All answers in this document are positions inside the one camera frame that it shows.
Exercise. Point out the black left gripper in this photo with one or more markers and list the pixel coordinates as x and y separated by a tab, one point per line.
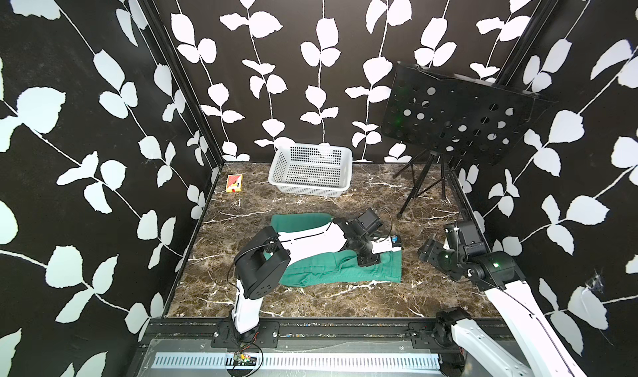
373	258

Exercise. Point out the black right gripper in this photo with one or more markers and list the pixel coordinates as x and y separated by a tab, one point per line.
429	251

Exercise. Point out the green long pants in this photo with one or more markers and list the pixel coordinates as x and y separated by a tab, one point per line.
332	267

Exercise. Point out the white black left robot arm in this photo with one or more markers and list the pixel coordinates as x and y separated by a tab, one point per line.
260	265

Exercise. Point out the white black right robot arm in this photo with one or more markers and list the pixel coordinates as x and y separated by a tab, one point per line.
498	276

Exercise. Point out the white plastic perforated basket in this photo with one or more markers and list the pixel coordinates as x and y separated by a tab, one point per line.
312	169

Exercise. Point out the yellow red playing card box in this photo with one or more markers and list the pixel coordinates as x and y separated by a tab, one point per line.
234	183

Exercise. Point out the black perforated music stand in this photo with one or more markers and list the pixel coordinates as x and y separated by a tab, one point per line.
455	119

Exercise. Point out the small green circuit board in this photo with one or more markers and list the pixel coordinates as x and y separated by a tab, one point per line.
243	360

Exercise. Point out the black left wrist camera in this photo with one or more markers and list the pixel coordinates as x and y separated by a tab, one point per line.
368	222

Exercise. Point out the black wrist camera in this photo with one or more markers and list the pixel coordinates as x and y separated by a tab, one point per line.
368	222
465	238

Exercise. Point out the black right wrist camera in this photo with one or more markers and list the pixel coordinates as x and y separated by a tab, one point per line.
465	238

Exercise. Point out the white slotted cable duct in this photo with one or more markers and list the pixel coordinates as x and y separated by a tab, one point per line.
347	362

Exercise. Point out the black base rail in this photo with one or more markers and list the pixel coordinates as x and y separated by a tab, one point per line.
272	332

